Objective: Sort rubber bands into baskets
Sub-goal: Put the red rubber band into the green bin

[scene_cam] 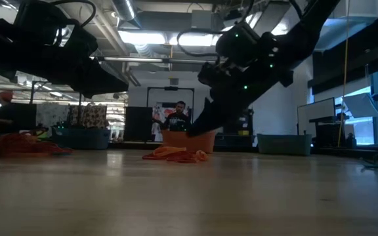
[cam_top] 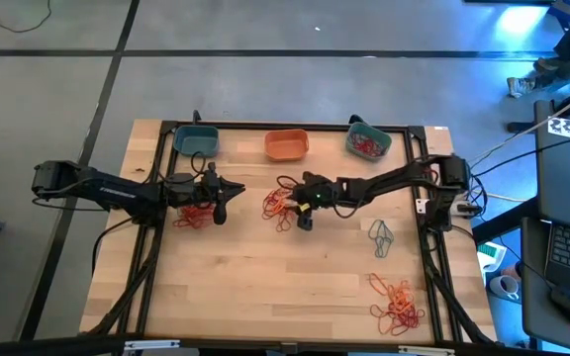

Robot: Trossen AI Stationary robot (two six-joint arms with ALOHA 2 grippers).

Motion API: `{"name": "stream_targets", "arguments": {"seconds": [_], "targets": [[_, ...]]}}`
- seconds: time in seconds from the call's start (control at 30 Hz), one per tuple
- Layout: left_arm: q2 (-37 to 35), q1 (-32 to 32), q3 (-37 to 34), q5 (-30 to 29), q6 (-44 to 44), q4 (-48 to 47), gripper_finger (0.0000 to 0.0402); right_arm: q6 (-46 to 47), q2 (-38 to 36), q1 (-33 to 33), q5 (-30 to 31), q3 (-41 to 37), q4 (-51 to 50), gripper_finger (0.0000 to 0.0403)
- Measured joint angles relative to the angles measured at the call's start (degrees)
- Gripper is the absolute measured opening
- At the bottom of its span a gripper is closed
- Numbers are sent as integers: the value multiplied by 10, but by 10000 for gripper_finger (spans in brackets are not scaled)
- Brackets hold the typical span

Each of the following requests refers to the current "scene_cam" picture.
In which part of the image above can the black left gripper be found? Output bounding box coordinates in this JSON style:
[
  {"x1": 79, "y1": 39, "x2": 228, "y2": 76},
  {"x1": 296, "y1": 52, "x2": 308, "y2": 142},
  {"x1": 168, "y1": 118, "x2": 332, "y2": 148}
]
[{"x1": 0, "y1": 22, "x2": 129, "y2": 98}]

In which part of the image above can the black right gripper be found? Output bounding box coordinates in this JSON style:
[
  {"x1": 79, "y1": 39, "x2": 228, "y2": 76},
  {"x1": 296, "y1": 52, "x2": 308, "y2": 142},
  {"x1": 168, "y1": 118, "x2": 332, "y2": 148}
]
[{"x1": 187, "y1": 39, "x2": 294, "y2": 138}]

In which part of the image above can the mixed red orange band pile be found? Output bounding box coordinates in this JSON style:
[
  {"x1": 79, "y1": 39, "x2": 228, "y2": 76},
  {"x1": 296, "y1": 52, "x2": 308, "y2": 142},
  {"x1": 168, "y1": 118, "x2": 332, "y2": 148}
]
[{"x1": 142, "y1": 146, "x2": 209, "y2": 165}]

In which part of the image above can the red rubber band pile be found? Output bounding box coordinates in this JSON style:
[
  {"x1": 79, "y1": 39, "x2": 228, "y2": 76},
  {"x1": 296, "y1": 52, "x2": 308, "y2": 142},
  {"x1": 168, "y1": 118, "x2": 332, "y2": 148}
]
[{"x1": 0, "y1": 130, "x2": 74, "y2": 158}]

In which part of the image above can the black equipment cart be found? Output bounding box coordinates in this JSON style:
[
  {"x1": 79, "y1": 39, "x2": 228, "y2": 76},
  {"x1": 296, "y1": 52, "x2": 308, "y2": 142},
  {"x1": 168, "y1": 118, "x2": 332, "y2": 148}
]
[{"x1": 215, "y1": 108, "x2": 256, "y2": 148}]

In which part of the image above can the floral patterned panel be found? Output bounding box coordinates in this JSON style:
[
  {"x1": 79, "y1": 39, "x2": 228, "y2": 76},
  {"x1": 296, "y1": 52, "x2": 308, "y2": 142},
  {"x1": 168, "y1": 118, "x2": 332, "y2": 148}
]
[{"x1": 69, "y1": 104, "x2": 108, "y2": 130}]

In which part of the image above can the orange plastic basket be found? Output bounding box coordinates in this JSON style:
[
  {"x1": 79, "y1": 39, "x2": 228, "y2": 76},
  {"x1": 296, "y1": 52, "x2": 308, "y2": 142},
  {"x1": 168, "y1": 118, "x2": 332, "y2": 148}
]
[{"x1": 161, "y1": 129, "x2": 217, "y2": 154}]

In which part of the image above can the person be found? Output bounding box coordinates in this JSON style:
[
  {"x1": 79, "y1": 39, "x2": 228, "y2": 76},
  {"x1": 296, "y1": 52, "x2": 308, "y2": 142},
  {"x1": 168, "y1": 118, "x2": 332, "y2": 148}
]
[
  {"x1": 160, "y1": 100, "x2": 193, "y2": 132},
  {"x1": 0, "y1": 90, "x2": 24, "y2": 134}
]

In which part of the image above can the horizontal ceiling pipe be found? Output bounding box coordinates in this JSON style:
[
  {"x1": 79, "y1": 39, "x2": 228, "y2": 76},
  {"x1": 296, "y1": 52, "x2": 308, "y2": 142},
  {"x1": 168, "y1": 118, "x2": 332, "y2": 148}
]
[{"x1": 89, "y1": 56, "x2": 221, "y2": 65}]

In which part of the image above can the white patterned panel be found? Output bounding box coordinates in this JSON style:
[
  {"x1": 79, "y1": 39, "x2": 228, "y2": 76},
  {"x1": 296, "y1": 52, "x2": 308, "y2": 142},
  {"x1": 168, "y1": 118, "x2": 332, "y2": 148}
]
[{"x1": 36, "y1": 102, "x2": 70, "y2": 129}]

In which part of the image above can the blue plastic basket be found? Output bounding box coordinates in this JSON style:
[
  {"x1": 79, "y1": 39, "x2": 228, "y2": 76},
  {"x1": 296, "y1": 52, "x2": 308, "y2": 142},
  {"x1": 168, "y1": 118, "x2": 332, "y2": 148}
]
[{"x1": 51, "y1": 127, "x2": 112, "y2": 151}]

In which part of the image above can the black upright panel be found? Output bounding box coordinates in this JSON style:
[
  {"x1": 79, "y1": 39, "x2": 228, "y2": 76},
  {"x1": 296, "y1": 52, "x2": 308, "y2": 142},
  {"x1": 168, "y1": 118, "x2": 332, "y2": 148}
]
[{"x1": 123, "y1": 106, "x2": 154, "y2": 143}]

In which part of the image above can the ceiling light panel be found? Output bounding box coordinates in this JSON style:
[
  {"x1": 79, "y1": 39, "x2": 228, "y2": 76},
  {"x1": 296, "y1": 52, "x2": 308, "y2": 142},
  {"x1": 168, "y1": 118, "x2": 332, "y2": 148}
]
[
  {"x1": 117, "y1": 30, "x2": 167, "y2": 46},
  {"x1": 168, "y1": 32, "x2": 217, "y2": 47}
]

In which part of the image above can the green plastic basket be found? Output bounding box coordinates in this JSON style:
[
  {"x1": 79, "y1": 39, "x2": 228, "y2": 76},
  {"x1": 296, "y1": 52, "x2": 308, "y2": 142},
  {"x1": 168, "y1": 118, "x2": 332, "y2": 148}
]
[{"x1": 257, "y1": 133, "x2": 313, "y2": 157}]

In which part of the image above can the black monitor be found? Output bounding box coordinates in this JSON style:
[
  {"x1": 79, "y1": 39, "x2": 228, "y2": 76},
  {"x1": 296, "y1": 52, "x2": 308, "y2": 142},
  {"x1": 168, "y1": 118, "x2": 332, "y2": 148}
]
[{"x1": 10, "y1": 102, "x2": 38, "y2": 132}]

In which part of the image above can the grey ceiling box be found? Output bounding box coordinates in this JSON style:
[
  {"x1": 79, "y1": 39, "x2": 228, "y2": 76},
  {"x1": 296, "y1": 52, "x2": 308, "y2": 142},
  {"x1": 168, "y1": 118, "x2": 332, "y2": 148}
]
[{"x1": 190, "y1": 9, "x2": 225, "y2": 31}]

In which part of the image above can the white board screen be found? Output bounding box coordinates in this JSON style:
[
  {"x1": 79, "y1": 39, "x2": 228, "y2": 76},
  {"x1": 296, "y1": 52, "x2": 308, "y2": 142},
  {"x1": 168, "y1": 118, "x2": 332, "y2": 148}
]
[{"x1": 296, "y1": 96, "x2": 337, "y2": 136}]

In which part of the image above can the black desk with equipment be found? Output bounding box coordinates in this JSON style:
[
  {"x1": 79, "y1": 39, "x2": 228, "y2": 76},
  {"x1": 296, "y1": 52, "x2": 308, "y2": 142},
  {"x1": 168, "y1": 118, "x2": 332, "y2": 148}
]
[{"x1": 308, "y1": 113, "x2": 358, "y2": 149}]

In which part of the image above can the white tilted sheet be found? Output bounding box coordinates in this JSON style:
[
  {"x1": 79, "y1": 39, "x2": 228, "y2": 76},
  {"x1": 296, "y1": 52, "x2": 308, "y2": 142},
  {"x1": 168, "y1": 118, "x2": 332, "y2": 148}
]
[{"x1": 342, "y1": 92, "x2": 378, "y2": 119}]

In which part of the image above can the black gantry frame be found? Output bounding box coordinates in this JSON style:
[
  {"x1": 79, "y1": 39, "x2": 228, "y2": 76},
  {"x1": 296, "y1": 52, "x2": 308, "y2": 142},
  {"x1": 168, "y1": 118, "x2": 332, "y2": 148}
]
[{"x1": 146, "y1": 86, "x2": 196, "y2": 134}]

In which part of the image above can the black stand frame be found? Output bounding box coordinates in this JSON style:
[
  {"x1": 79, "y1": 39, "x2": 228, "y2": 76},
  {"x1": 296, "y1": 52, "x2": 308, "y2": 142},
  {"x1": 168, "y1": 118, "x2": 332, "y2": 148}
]
[{"x1": 29, "y1": 80, "x2": 84, "y2": 128}]

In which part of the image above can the black left camera cable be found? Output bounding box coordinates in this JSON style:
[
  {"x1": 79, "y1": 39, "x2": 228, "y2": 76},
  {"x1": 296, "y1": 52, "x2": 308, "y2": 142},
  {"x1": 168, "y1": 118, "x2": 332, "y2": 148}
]
[{"x1": 47, "y1": 0, "x2": 97, "y2": 29}]

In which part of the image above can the black camera cable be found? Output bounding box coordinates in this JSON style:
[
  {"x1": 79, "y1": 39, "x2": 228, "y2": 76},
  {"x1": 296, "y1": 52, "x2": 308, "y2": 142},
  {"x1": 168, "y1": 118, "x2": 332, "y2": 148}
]
[
  {"x1": 47, "y1": 0, "x2": 97, "y2": 29},
  {"x1": 176, "y1": 27, "x2": 226, "y2": 64}
]

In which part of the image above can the black aluminium table frame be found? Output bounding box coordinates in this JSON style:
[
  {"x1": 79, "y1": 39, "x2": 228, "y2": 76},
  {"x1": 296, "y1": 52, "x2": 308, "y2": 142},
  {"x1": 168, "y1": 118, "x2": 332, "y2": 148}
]
[{"x1": 108, "y1": 140, "x2": 378, "y2": 162}]

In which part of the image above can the silver ceiling duct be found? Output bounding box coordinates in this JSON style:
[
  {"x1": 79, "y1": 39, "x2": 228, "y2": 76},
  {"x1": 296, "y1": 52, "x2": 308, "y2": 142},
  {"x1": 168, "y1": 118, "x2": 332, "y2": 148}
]
[{"x1": 111, "y1": 0, "x2": 143, "y2": 31}]

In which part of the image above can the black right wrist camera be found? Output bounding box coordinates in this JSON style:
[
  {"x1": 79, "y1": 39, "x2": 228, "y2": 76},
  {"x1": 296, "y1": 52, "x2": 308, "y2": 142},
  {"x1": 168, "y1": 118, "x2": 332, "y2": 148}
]
[{"x1": 215, "y1": 21, "x2": 269, "y2": 68}]

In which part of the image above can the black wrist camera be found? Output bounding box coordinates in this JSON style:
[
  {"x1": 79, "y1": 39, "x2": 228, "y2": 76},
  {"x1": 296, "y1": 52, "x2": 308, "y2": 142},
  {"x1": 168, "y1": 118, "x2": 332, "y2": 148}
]
[
  {"x1": 215, "y1": 21, "x2": 269, "y2": 68},
  {"x1": 13, "y1": 0, "x2": 75, "y2": 47}
]

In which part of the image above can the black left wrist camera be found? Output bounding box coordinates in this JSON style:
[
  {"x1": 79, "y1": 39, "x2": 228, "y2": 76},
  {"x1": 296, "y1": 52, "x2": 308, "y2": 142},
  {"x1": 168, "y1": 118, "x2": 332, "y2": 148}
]
[{"x1": 13, "y1": 0, "x2": 75, "y2": 47}]

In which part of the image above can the black right camera cable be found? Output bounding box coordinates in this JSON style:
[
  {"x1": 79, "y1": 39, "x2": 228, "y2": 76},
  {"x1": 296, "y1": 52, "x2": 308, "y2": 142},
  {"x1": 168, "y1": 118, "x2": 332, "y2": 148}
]
[{"x1": 176, "y1": 27, "x2": 226, "y2": 64}]

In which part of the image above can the yellow hanging cable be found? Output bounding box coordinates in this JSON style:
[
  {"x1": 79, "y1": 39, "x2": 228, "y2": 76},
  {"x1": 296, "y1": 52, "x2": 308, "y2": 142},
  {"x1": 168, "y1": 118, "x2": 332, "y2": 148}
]
[{"x1": 337, "y1": 0, "x2": 350, "y2": 148}]

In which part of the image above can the white ceiling duct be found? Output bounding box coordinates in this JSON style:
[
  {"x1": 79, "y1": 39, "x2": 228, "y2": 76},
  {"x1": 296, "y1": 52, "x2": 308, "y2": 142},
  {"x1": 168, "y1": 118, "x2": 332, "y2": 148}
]
[{"x1": 313, "y1": 0, "x2": 378, "y2": 52}]

